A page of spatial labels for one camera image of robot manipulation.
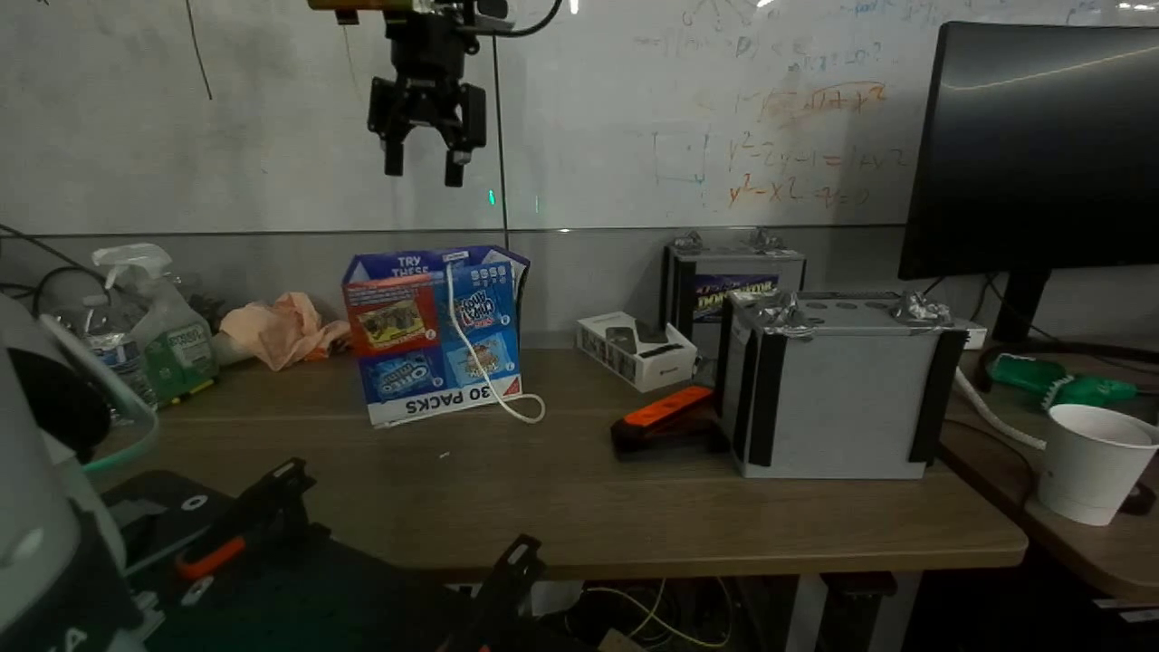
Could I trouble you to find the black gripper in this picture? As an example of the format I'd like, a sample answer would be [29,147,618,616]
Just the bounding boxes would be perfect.
[366,13,488,191]

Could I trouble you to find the medium white rope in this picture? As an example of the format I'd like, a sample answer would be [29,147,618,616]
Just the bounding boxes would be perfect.
[444,264,549,426]

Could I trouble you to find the blue cardboard box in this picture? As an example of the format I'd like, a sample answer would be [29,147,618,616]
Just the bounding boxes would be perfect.
[339,241,531,430]

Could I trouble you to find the peach cloth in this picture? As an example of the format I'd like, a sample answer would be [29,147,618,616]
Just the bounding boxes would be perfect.
[213,285,355,378]

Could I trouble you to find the grey metal case with label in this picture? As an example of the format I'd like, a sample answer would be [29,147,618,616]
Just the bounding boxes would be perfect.
[659,233,812,354]

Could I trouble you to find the small white device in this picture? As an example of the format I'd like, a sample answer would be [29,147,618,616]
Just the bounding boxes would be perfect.
[573,309,702,395]

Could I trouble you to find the green clear bag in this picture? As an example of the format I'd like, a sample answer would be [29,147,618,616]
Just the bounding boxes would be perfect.
[40,239,224,408]

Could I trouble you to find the orange and black tool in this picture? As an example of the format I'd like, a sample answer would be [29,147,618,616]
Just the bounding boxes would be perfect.
[608,379,717,458]

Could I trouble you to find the black clamp with orange trigger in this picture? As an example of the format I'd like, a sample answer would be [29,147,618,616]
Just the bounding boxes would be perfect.
[112,453,318,589]

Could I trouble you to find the dark bag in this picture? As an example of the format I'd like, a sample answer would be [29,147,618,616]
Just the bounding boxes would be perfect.
[142,530,485,652]

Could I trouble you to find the large grey metal case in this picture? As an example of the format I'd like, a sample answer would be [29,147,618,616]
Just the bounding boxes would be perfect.
[721,290,972,481]

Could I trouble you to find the desk leg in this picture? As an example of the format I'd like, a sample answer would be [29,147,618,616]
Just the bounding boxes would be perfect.
[782,572,920,652]

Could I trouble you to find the black computer monitor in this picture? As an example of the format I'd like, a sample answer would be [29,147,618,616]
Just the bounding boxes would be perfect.
[898,17,1159,354]

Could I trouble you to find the green plastic object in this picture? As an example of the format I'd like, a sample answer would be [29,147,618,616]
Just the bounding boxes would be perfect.
[985,353,1142,413]

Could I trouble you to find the white paper cup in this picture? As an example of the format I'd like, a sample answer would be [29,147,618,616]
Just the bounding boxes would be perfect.
[1037,400,1159,530]

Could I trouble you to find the brown wrist camera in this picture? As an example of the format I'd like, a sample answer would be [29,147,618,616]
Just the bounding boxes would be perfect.
[304,0,420,23]

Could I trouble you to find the black cable by bottles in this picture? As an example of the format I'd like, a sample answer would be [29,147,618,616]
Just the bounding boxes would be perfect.
[0,222,120,321]

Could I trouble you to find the pale cables under desk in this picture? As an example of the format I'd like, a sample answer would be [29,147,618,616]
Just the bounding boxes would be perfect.
[577,576,737,652]

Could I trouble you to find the white hose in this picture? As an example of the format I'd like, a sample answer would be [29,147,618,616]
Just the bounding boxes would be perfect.
[951,365,1050,458]

